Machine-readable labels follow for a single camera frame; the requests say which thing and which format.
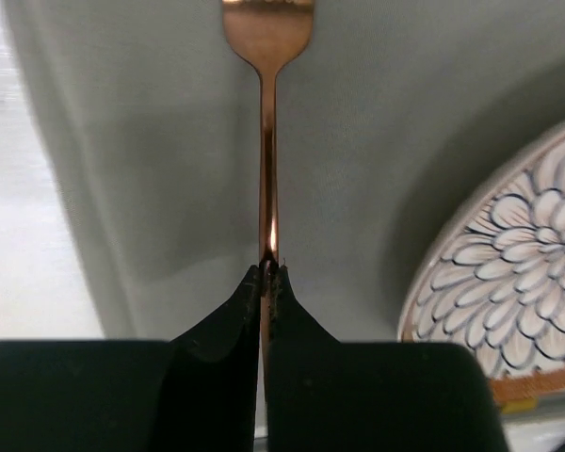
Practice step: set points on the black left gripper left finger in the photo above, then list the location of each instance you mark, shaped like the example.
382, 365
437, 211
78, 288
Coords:
196, 392

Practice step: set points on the floral patterned ceramic plate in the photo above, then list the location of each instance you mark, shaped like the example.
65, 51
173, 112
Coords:
493, 281

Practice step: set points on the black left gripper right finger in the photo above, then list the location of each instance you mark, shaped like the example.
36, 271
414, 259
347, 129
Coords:
326, 395

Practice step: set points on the copper fork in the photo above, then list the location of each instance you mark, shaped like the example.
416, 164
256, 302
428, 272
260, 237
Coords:
268, 35

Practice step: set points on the grey cloth placemat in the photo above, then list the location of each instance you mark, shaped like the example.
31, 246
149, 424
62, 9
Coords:
413, 139

